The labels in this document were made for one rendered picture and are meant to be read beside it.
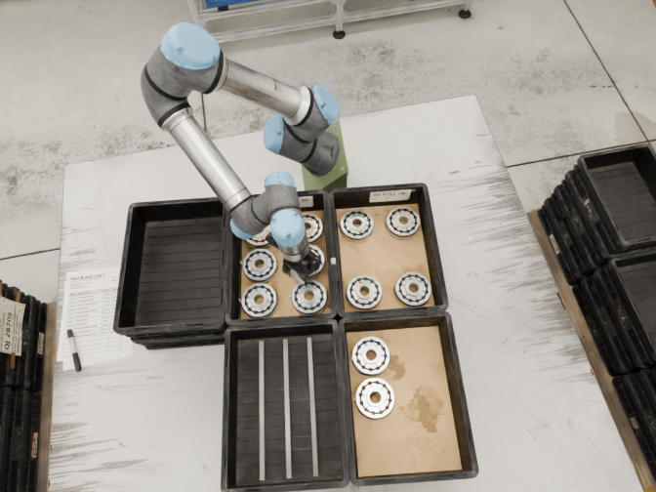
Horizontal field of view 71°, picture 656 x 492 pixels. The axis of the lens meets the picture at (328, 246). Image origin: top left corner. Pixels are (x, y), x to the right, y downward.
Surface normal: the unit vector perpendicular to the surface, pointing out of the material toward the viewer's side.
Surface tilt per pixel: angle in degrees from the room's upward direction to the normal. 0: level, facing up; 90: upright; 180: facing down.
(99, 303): 0
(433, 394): 0
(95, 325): 0
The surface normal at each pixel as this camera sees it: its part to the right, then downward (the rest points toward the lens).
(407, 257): -0.03, -0.41
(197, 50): 0.57, -0.43
